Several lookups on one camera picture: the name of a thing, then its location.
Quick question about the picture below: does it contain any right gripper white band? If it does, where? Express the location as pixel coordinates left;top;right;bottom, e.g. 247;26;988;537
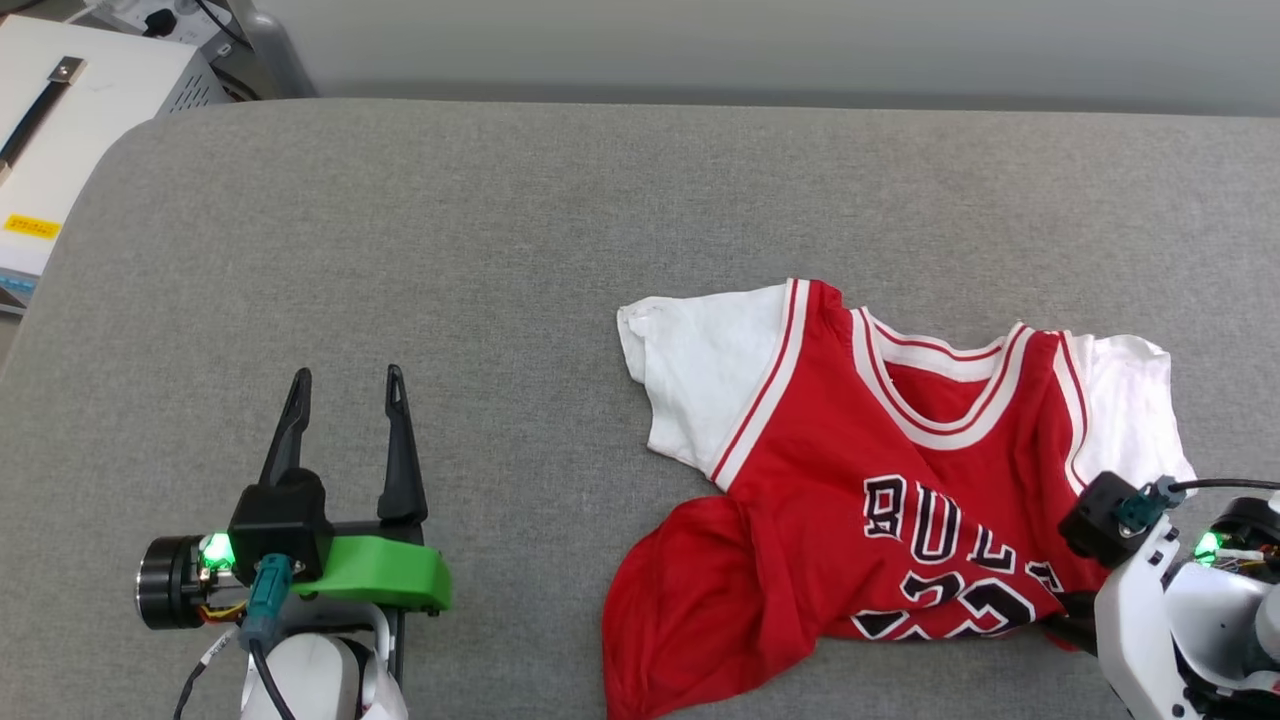
1040;497;1280;720

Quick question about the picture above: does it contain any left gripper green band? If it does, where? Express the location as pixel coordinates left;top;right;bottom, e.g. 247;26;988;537
137;365;453;631

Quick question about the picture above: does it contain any red white basketball jersey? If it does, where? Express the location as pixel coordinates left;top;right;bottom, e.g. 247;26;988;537
602;278;1198;720

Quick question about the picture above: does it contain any grey partition foot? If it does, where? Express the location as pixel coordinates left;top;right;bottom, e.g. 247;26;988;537
240;10;321;100

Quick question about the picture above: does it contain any white metal equipment box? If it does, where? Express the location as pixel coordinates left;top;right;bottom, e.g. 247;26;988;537
0;15;233;311

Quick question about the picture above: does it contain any white power strip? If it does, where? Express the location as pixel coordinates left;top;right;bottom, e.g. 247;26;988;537
75;0;251;46

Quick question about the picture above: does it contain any white partition panel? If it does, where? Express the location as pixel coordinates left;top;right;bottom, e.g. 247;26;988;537
255;0;1280;113

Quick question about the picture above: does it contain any black power cable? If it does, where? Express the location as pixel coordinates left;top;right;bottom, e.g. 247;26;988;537
190;0;263;103

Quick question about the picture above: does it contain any black strap box handle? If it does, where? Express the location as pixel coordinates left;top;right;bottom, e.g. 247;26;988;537
0;57;87;171

